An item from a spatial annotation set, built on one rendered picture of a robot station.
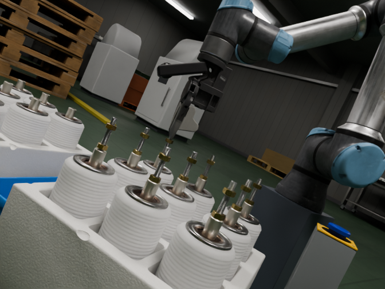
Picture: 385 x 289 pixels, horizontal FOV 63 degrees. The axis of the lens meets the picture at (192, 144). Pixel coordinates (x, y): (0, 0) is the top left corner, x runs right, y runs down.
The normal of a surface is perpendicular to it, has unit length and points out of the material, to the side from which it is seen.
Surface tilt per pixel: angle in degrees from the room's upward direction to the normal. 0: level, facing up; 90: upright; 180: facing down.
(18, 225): 90
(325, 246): 90
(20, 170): 90
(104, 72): 90
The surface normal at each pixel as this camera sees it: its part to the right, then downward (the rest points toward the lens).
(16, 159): 0.82, 0.41
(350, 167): 0.08, 0.26
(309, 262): -0.36, -0.08
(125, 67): 0.59, 0.34
